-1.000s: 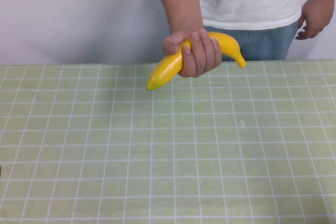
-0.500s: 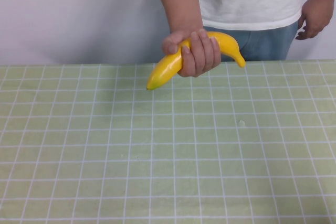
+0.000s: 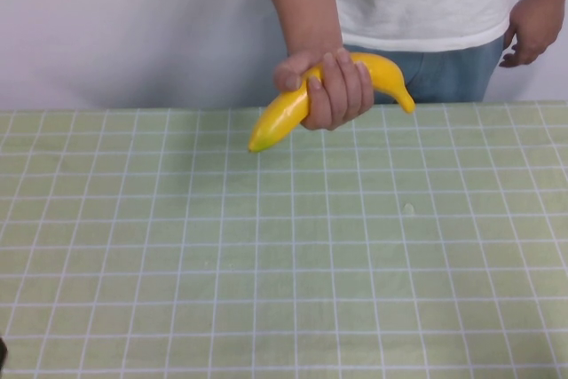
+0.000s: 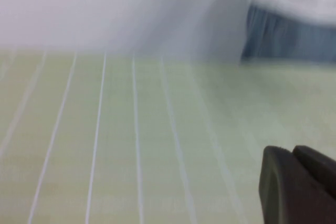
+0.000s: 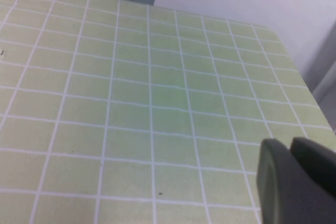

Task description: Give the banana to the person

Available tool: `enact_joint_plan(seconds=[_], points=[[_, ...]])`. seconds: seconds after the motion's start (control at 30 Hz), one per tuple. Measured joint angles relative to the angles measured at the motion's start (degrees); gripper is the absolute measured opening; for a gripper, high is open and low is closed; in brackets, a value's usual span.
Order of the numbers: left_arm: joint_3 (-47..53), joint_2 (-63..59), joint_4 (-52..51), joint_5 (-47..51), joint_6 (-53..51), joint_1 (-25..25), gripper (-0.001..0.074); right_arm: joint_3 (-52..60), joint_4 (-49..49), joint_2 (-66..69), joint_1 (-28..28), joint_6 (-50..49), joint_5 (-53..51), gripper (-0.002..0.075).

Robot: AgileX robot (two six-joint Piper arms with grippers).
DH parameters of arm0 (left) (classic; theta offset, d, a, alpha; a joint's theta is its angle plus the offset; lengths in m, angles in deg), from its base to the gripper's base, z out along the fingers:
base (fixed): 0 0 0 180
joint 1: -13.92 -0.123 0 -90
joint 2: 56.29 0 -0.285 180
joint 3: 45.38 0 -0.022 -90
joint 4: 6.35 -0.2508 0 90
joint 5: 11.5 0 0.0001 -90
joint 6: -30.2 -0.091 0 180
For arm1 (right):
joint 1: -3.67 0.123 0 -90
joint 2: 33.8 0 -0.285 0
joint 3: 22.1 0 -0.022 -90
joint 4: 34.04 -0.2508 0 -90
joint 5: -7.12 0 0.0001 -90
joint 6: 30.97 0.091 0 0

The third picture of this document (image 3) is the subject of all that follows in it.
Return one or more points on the person's right hand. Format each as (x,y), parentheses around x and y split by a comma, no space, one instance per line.
(337,95)

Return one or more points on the person's left hand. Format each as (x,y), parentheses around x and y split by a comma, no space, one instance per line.
(532,30)

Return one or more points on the yellow plastic banana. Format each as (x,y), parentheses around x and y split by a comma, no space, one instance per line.
(284,112)

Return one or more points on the left robot arm silver black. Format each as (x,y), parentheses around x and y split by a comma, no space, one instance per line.
(2,350)

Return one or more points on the person's right forearm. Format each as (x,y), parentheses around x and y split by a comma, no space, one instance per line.
(297,2)

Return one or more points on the light blue jeans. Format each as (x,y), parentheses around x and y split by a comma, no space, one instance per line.
(448,75)

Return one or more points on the white t-shirt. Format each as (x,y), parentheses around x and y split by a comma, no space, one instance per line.
(421,2)

